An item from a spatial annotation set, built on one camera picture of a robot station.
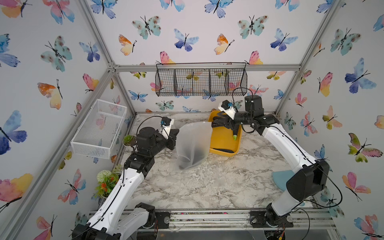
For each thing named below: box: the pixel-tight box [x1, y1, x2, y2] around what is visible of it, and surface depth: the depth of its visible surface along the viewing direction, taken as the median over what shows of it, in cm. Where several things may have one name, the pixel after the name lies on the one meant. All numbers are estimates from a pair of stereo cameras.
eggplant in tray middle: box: [233, 126, 239, 141], surface depth 107 cm
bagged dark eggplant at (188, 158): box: [178, 150, 205, 169], surface depth 86 cm
